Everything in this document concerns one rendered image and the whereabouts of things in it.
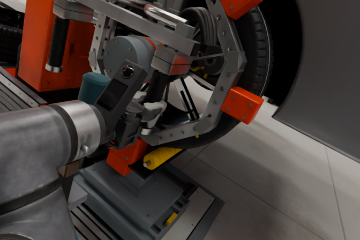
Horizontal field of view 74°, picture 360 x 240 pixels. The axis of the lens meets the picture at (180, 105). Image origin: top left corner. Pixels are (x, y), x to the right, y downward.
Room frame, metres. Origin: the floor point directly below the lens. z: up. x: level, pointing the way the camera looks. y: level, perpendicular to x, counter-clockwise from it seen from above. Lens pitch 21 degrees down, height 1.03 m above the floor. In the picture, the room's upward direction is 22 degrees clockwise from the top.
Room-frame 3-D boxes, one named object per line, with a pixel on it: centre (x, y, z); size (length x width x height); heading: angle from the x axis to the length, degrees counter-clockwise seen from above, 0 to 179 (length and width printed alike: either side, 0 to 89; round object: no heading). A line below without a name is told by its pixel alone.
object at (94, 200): (0.93, 0.06, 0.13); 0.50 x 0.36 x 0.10; 67
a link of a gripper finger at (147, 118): (0.43, 0.06, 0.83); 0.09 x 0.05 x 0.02; 149
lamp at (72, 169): (0.47, 0.20, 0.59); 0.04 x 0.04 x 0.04; 67
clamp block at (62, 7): (0.65, 0.36, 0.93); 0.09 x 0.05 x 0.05; 157
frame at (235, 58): (0.78, 0.13, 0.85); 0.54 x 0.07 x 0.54; 67
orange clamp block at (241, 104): (0.66, -0.17, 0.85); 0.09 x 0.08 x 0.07; 67
